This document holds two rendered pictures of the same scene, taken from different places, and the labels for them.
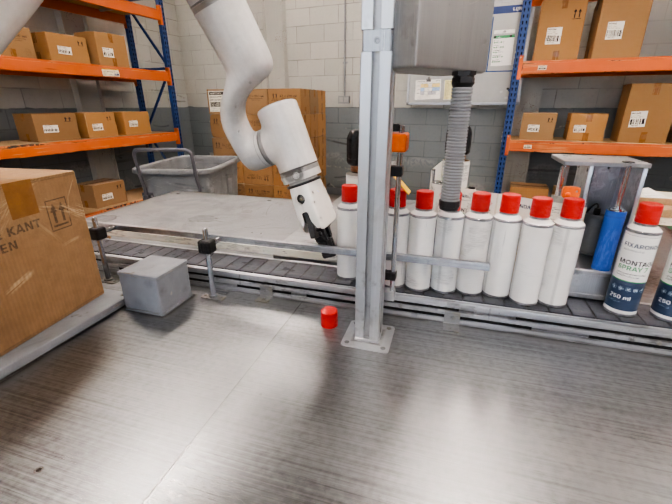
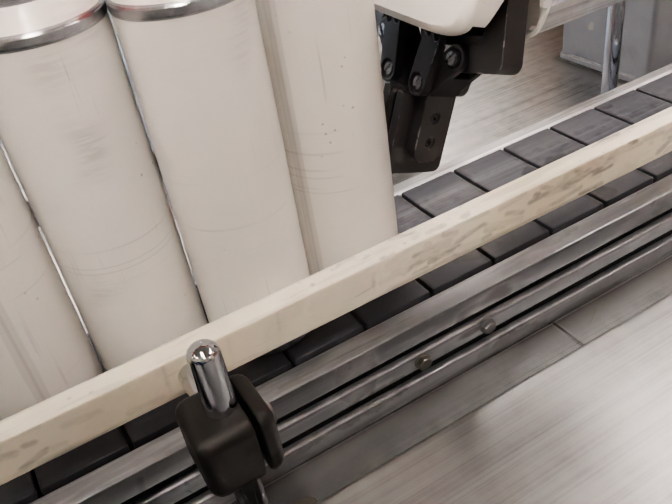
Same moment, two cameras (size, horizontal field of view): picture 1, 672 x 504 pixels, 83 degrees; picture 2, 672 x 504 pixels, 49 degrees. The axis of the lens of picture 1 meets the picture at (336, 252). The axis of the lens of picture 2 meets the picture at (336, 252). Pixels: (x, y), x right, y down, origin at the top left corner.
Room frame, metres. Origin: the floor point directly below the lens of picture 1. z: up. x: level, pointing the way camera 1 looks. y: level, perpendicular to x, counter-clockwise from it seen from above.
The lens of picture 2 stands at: (0.99, -0.23, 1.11)
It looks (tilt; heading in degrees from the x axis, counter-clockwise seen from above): 36 degrees down; 138
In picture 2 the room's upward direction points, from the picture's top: 10 degrees counter-clockwise
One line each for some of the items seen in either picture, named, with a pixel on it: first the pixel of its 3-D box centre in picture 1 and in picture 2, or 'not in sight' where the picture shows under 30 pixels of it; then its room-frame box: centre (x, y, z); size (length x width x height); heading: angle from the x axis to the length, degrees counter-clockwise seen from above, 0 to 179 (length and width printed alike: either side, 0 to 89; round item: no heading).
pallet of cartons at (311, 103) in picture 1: (272, 153); not in sight; (4.65, 0.76, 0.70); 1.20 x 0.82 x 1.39; 73
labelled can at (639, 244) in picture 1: (634, 259); not in sight; (0.62, -0.53, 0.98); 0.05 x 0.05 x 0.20
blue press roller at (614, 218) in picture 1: (605, 248); not in sight; (0.67, -0.51, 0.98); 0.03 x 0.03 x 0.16
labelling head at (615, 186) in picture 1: (581, 226); not in sight; (0.73, -0.49, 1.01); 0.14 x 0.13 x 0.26; 73
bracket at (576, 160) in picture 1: (597, 160); not in sight; (0.73, -0.50, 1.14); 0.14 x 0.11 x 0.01; 73
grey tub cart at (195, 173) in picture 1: (195, 200); not in sight; (3.16, 1.20, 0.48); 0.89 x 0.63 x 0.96; 176
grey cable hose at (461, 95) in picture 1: (456, 144); not in sight; (0.62, -0.19, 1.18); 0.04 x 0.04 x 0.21
